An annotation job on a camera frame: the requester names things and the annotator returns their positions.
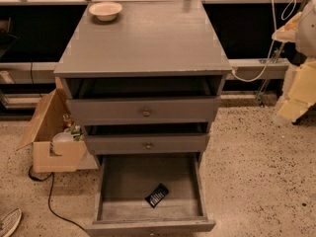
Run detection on grey top drawer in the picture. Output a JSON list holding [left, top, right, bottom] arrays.
[[67, 97, 220, 125]]

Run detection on white bowl in box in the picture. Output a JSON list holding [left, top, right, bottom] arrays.
[[52, 132, 73, 142]]

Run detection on open cardboard box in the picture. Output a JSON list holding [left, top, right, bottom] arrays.
[[17, 77, 87, 173]]

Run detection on green items in box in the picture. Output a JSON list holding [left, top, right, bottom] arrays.
[[63, 114, 84, 141]]

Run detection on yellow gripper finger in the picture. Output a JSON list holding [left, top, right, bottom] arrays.
[[276, 61, 316, 121], [272, 12, 302, 42]]

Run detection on black floor cable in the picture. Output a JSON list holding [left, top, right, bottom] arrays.
[[28, 165, 87, 232]]

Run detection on grey drawer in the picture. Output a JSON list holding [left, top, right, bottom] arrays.
[[86, 134, 209, 155], [67, 97, 220, 125], [85, 153, 215, 237]]

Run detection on white hanging cable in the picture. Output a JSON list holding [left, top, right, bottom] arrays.
[[231, 0, 298, 83]]

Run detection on white mesh shoe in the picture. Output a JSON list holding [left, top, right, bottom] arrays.
[[0, 208, 23, 237]]

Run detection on grey middle drawer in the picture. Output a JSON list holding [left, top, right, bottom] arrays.
[[86, 134, 209, 155]]

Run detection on grey bottom drawer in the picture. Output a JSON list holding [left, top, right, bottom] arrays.
[[85, 153, 215, 237]]

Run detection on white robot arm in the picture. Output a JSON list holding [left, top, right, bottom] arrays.
[[272, 0, 316, 123]]

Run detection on white paper bowl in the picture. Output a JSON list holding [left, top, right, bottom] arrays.
[[89, 2, 122, 22]]

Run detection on metal stand pole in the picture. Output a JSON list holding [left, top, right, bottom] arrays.
[[256, 0, 310, 107]]

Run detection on dark blue rxbar wrapper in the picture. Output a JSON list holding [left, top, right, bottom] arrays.
[[145, 184, 169, 208]]

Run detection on grey wooden drawer cabinet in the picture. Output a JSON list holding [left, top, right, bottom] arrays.
[[53, 0, 233, 165]]

